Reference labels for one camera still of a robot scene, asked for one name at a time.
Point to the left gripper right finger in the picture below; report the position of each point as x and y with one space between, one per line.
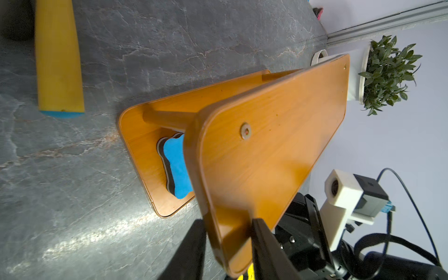
269 260

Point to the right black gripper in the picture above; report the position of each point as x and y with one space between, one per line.
301 234

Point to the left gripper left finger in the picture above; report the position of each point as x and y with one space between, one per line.
188 261

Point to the orange wooden two-tier shelf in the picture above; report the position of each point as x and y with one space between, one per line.
249 144

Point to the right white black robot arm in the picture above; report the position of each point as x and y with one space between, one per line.
390 267

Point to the potted green plant white pot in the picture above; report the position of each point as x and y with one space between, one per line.
379 73

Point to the blue garden hand rake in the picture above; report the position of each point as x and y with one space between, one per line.
58 62

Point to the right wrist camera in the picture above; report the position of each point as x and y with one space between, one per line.
350 197

